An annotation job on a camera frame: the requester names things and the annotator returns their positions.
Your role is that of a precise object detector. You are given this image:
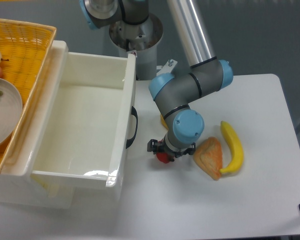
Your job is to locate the orange sandwich triangle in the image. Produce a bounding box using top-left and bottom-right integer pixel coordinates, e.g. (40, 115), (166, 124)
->
(193, 137), (223, 181)

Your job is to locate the white drawer cabinet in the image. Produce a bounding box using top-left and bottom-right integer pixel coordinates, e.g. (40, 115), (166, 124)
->
(0, 40), (74, 209)

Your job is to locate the white mounting bracket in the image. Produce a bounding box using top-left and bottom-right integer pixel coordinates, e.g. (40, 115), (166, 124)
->
(156, 59), (178, 76)

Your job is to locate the red bell pepper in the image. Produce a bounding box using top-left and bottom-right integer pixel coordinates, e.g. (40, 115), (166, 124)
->
(156, 152), (175, 164)

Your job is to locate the black drawer handle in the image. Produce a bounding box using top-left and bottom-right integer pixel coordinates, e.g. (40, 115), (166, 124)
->
(125, 105), (139, 150)

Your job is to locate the yellow woven basket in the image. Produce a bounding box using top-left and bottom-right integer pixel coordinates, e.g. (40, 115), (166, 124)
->
(0, 18), (57, 173)

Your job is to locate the yellow bell pepper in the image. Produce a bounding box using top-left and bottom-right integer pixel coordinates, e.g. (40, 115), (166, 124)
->
(160, 115), (169, 130)

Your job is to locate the white open drawer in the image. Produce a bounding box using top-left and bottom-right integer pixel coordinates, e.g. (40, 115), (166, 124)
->
(33, 52), (138, 200)

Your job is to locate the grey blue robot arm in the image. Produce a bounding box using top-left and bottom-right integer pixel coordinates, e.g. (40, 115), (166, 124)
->
(79, 0), (234, 163)

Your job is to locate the grey round plate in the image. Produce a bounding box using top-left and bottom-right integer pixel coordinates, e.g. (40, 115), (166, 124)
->
(0, 78), (23, 145)

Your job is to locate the yellow banana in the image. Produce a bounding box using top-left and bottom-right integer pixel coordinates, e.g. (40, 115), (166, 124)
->
(219, 121), (244, 174)

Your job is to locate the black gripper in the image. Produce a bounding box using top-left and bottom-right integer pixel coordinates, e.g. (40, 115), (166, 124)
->
(147, 138), (196, 158)

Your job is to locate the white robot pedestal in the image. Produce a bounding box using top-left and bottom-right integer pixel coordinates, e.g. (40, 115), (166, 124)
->
(109, 13), (163, 80)

